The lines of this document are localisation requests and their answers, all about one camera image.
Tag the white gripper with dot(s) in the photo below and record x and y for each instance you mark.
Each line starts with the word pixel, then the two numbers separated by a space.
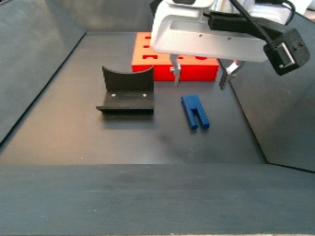
pixel 181 32

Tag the blue square-circle peg object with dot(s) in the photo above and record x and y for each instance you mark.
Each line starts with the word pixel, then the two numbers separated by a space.
pixel 195 114

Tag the black curved fixture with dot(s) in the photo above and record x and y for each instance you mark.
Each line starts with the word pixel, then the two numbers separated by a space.
pixel 129 91

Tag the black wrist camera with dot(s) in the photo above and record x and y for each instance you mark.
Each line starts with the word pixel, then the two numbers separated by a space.
pixel 287 54

